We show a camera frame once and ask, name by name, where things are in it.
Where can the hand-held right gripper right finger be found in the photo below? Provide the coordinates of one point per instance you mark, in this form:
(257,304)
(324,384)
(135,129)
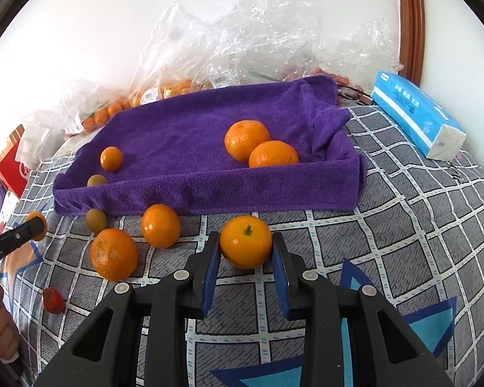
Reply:
(282,278)

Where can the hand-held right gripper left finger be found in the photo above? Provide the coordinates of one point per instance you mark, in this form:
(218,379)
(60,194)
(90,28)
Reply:
(211,274)

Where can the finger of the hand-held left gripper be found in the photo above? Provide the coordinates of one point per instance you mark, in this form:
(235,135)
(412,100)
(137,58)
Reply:
(16,240)

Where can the red cherry tomato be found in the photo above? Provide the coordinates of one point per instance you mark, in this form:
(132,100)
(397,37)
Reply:
(53,300)

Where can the small olive-green fruit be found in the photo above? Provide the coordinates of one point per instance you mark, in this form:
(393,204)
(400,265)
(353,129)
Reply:
(96,219)
(96,180)

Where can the large spotted orange mandarin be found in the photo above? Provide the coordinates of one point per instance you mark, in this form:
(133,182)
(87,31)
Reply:
(113,254)

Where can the purple towel-lined tray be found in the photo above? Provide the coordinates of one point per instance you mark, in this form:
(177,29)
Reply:
(177,137)

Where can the clear bag of brownish fruits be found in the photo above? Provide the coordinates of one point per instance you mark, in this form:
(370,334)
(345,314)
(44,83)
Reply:
(258,40)

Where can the clear bag of red fruits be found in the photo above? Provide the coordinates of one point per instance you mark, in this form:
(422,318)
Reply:
(359,48)

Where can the person's left hand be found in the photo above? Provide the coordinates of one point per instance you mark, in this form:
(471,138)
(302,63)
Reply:
(2,330)

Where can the white dotted pillow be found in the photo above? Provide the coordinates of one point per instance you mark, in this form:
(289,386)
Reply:
(8,207)

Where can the red paper shopping bag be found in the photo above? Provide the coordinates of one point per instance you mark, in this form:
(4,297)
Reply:
(10,169)

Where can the white plastic bag red print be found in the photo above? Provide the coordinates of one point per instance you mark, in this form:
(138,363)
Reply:
(36,141)

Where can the grey plaid star blanket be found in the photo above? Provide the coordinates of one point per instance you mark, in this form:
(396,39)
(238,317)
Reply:
(407,209)

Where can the clear bag of mandarins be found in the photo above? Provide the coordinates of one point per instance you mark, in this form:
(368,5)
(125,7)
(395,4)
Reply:
(105,113)

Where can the clear bag of labelled oranges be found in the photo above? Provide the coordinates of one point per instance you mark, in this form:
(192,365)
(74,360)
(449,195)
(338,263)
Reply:
(165,88)

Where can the blue tissue pack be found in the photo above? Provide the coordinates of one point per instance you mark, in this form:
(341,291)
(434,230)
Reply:
(411,109)

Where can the brown wooden door frame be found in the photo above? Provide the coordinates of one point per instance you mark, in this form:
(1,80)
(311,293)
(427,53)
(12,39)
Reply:
(411,20)

